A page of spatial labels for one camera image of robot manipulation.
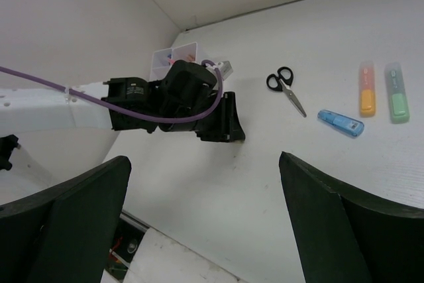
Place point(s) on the black handled scissors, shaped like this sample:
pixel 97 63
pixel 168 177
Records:
pixel 281 82

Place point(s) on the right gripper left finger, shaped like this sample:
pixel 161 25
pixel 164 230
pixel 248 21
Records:
pixel 64 233

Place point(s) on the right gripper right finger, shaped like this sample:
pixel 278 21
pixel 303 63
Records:
pixel 345 234

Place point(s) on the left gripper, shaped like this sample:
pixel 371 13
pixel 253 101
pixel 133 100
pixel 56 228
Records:
pixel 188 90

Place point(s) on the white right organizer bin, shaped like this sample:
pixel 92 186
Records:
pixel 180 52

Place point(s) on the green highlighter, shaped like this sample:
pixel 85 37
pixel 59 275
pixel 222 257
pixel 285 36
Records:
pixel 397 98

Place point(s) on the blue correction tape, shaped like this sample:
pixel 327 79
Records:
pixel 341 123

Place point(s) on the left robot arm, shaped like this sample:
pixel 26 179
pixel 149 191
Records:
pixel 119 104

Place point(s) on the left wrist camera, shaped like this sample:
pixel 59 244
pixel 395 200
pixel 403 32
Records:
pixel 225 69

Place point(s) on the orange highlighter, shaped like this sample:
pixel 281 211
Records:
pixel 367 91

